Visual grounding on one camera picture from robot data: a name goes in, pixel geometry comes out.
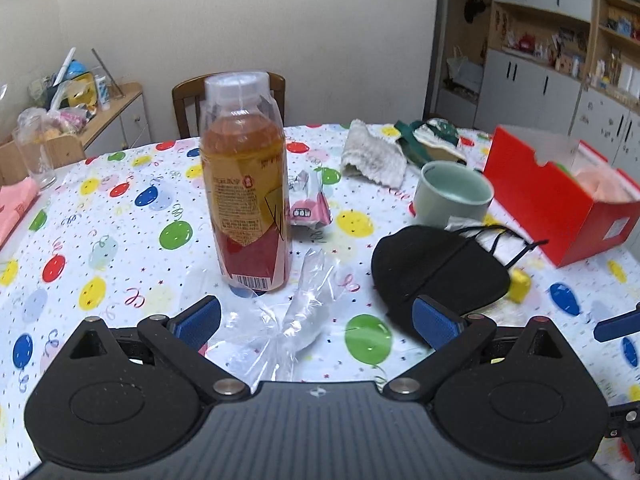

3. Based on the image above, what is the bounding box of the wooden chair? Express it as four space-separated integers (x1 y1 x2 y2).
171 72 287 139

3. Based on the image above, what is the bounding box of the black face mask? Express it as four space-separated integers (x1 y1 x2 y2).
371 224 551 346

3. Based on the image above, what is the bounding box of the christmas print tote bag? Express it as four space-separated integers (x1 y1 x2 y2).
392 117 468 168

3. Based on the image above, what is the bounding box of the pink white snack packet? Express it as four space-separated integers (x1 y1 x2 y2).
289 169 333 228

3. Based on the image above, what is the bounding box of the wooden top side cabinet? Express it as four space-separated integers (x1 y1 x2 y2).
0 82 152 186

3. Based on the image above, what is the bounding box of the blue yellow toy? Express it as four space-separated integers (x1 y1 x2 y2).
62 60 99 111

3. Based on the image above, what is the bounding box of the clear drinking glass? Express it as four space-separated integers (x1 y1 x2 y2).
12 125 57 191

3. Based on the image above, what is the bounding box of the yellow cube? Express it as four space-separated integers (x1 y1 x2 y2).
506 267 532 303

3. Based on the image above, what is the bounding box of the white hanging bag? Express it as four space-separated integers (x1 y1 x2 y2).
446 46 485 92

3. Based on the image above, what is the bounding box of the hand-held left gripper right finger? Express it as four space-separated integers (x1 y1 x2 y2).
382 294 569 402

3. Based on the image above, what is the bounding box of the grey fluffy towel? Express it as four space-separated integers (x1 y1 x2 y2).
341 119 408 188

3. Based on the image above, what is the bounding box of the clear plastic bag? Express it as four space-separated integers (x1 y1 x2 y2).
207 247 351 383

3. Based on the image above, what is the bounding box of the red cardboard box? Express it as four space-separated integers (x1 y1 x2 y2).
482 125 640 268

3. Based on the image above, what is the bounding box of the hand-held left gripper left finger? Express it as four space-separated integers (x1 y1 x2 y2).
65 295 252 404

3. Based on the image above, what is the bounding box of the white wall cabinet unit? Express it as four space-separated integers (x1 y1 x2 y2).
472 0 640 186

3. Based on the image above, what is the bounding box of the pink cloth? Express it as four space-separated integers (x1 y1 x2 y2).
0 177 41 252

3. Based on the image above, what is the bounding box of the green ceramic cup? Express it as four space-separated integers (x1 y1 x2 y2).
412 161 495 226

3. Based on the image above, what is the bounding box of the bag of small toys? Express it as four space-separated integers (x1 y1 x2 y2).
17 106 90 137

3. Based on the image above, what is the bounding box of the balloon print tablecloth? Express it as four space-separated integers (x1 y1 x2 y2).
0 122 640 461

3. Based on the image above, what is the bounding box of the orange drink bottle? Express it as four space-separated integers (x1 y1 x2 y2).
200 71 293 292

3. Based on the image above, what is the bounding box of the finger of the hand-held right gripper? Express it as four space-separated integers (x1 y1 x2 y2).
593 302 640 342
602 399 640 442

